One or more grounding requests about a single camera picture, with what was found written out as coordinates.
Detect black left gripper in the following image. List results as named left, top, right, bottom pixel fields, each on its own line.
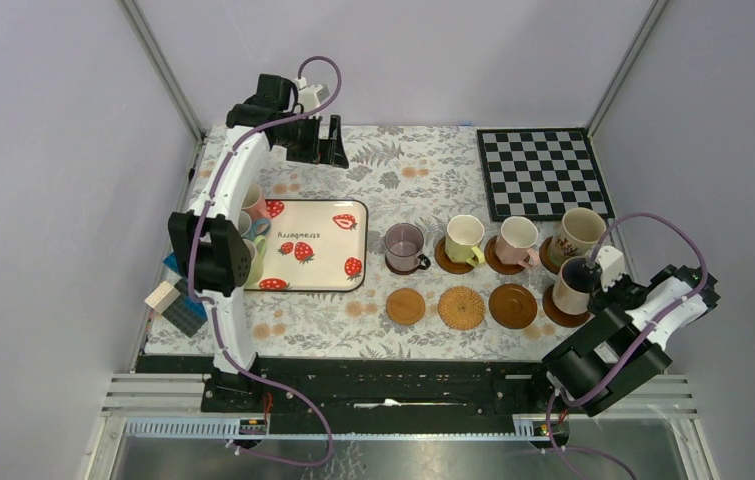
left=274, top=112, right=347, bottom=167

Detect lilac cup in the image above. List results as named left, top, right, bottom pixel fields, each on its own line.
left=552, top=257, right=601, bottom=316

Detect large cream cup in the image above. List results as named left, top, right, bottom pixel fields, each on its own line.
left=547, top=207, right=607, bottom=269

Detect cream tray with black rim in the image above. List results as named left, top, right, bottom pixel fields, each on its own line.
left=245, top=199, right=368, bottom=293

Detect brown ridged wooden coaster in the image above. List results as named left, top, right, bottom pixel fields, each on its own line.
left=488, top=283, right=538, bottom=329

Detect white cup pink front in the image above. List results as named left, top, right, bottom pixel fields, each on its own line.
left=495, top=216, right=540, bottom=269

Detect black white chessboard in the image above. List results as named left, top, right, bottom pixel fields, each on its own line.
left=476, top=128, right=615, bottom=222

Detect purple cup dark handle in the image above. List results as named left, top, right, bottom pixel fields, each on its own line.
left=383, top=223, right=431, bottom=270

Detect woven rattan coaster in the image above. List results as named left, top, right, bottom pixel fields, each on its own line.
left=438, top=286, right=486, bottom=331

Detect white cup yellow handle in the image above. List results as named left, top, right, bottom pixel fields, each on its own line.
left=445, top=214, right=485, bottom=268

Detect light bamboo coaster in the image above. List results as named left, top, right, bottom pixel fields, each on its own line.
left=386, top=288, right=426, bottom=326

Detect white cup green body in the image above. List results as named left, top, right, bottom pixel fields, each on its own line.
left=244, top=235, right=267, bottom=288

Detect dark walnut coaster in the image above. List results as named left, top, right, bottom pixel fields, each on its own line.
left=384, top=256, right=430, bottom=276

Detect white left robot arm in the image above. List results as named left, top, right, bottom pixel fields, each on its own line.
left=167, top=74, right=349, bottom=411

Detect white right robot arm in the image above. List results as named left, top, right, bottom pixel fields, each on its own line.
left=526, top=265, right=720, bottom=417

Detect floral tablecloth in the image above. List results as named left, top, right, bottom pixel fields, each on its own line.
left=145, top=125, right=642, bottom=364

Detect blue block puzzle box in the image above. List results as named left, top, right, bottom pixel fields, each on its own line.
left=163, top=253, right=207, bottom=337

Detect wooden block pieces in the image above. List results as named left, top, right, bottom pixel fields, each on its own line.
left=144, top=281, right=180, bottom=315

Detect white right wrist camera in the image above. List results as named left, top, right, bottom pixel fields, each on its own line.
left=595, top=245, right=626, bottom=292

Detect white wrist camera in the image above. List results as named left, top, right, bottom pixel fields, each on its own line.
left=595, top=245, right=626, bottom=292
left=295, top=77, right=330, bottom=112

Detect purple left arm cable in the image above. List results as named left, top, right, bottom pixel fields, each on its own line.
left=186, top=56, right=343, bottom=468

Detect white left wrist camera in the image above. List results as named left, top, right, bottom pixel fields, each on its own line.
left=295, top=77, right=330, bottom=112

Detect white cup pink handle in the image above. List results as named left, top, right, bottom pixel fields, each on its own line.
left=241, top=183, right=271, bottom=221

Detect white cup blue handle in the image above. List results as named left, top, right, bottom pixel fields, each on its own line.
left=236, top=211, right=271, bottom=241

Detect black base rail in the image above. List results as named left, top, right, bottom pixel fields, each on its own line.
left=200, top=355, right=594, bottom=437

